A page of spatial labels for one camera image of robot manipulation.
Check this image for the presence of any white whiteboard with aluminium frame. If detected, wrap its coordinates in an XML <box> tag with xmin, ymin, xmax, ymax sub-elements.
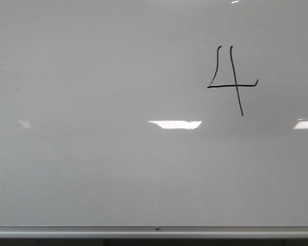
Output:
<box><xmin>0</xmin><ymin>1</ymin><xmax>308</xmax><ymax>239</ymax></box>

